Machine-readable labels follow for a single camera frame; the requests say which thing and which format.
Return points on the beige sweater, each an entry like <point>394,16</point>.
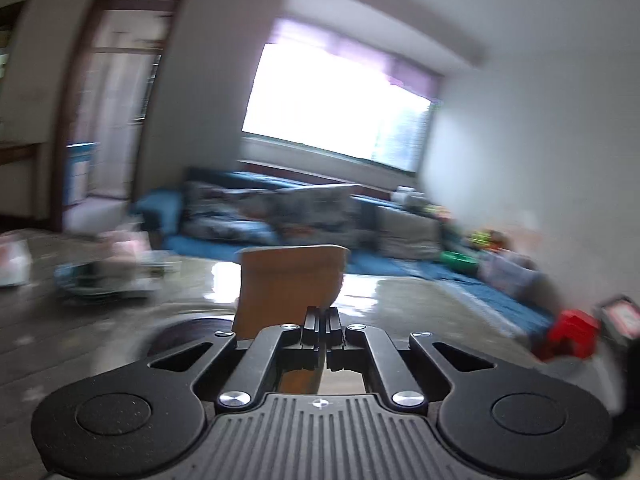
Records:
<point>285,285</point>

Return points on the purple roller blind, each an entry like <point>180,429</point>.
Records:
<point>415,77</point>

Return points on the clear plastic storage box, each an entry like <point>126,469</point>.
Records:
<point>510,275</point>

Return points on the brown door frame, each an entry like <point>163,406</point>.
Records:
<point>75,85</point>

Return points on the pink tissue packet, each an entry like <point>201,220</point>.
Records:
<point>127,250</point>

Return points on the green stuffed toy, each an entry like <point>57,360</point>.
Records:
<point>479,237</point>

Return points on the blue corner sofa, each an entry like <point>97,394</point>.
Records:
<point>250,177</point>

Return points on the green bowl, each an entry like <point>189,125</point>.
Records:
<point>457,260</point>

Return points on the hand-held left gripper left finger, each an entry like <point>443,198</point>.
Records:
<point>310,336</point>

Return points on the grey cushion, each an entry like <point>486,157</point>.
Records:
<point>405,232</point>

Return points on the white box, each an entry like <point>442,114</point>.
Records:
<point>15,260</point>

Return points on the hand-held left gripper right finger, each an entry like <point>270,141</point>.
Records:
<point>334,334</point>

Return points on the red plastic stool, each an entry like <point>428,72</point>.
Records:
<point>570,330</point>

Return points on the orange stuffed toy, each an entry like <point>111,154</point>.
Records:
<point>500,241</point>

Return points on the blue sofa throw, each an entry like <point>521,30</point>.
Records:
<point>475,295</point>

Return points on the butterfly print cushion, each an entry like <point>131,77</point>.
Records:
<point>320,210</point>
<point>220,215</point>

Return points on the window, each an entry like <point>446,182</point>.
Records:
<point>325,100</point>

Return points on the light blue cabinet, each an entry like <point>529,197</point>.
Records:
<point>80,172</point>

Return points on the white stuffed toy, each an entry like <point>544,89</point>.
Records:
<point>410,196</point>

